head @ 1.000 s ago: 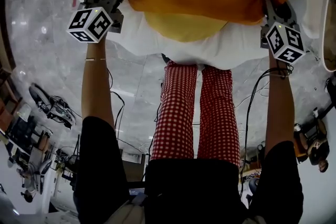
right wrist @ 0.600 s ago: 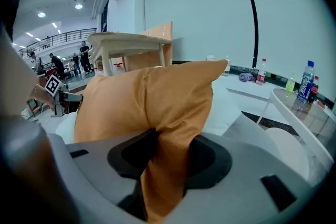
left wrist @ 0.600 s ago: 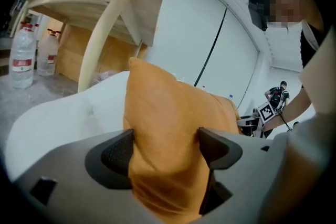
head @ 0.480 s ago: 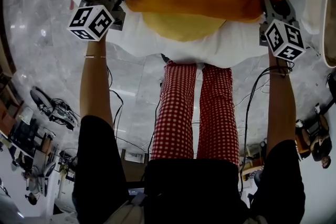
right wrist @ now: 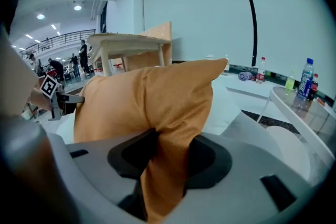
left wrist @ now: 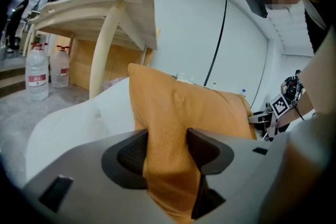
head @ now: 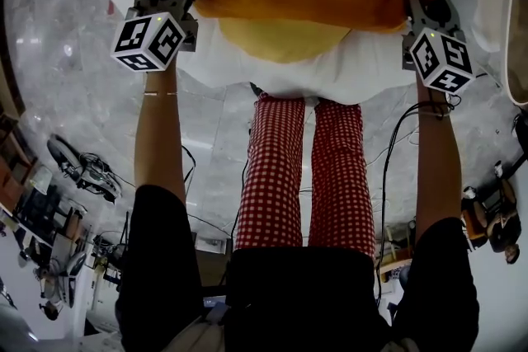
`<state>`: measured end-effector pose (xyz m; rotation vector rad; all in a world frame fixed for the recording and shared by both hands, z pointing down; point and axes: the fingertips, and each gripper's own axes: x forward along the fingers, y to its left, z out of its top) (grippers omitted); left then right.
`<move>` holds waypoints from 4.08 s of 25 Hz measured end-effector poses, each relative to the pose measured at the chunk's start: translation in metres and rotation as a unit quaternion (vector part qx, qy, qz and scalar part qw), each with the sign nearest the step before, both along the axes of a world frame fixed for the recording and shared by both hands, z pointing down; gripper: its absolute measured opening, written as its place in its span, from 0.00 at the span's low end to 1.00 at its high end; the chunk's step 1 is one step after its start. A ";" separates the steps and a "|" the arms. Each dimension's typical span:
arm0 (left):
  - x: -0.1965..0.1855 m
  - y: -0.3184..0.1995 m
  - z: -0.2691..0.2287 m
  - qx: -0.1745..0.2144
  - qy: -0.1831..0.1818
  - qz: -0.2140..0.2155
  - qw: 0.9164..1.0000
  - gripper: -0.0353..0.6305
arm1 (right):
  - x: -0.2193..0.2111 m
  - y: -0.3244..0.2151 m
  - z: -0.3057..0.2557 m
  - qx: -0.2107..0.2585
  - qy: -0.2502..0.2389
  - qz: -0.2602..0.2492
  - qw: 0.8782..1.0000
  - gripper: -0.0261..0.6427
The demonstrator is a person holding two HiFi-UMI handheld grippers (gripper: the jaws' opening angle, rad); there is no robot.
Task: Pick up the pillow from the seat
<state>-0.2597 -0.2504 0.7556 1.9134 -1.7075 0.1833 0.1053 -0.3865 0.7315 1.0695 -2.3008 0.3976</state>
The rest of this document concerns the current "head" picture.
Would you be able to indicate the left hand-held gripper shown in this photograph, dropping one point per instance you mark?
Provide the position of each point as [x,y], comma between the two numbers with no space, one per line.
[144,41]

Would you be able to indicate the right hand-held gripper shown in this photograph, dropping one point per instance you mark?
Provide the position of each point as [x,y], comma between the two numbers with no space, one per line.
[441,57]

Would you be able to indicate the person's right forearm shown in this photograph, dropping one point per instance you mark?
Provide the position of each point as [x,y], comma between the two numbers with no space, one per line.
[437,169]

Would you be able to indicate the person's left forearm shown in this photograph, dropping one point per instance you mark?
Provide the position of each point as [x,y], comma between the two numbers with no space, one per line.
[158,144]

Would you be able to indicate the white egg-shaped floor cushion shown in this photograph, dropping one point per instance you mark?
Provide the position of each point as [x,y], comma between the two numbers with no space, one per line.
[288,74]

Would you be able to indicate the round white side table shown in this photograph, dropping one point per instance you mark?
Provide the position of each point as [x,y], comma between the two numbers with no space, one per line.
[511,12]

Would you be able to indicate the person's left black shoe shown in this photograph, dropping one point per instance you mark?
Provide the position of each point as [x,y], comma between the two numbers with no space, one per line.
[258,89]

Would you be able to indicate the red checked trousers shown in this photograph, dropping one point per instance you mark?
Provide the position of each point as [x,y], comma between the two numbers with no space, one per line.
[272,177]

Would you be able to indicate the clear plastic cup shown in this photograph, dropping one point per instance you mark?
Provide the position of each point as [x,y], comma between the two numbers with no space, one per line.
[41,180]

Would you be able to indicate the person's black shirt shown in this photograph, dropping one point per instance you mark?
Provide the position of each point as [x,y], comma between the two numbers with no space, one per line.
[297,292]

